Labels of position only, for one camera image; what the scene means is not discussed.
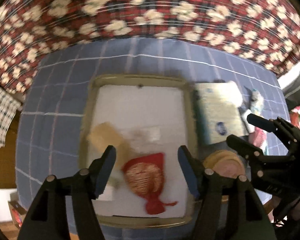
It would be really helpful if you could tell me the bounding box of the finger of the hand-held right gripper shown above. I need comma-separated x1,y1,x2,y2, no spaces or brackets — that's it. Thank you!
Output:
247,113,300,153
226,134,294,185

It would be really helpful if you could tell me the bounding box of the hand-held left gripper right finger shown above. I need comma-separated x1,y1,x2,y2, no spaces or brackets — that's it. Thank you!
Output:
177,145,278,240

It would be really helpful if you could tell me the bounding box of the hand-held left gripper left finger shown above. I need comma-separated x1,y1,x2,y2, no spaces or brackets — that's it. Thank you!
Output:
17,145,116,240

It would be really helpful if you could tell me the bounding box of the cotton swab pack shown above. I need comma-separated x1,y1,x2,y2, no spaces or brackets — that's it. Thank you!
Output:
245,86,265,114

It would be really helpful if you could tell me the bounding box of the tan sponge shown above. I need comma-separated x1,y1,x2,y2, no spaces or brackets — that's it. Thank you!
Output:
87,121,133,165

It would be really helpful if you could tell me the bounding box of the onion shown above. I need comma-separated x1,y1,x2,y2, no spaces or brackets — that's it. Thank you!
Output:
121,152,178,215

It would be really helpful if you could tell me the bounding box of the gold rectangular tray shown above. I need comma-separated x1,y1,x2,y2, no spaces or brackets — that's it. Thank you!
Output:
78,74,198,228

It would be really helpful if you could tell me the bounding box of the pink striped white cloth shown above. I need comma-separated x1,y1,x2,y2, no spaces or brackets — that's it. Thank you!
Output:
250,127,269,155

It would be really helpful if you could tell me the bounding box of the pale blue-dotted tissue box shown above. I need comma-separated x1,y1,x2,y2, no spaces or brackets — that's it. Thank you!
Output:
195,81,249,145

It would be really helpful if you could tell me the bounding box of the white foam tray liner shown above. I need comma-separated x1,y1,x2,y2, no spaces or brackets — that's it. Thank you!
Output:
93,85,190,218

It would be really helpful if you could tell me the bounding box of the blue checked tablecloth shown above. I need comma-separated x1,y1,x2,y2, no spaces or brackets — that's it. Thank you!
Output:
15,37,290,240

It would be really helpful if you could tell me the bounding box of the small red printed carton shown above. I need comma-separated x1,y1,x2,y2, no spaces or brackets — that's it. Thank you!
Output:
8,200,28,228

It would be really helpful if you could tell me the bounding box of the white checked cloth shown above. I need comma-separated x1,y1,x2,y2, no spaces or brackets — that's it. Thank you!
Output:
0,80,21,148

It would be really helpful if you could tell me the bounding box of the red plaid bear-print blanket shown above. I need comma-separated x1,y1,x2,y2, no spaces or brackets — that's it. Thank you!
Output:
0,0,300,98

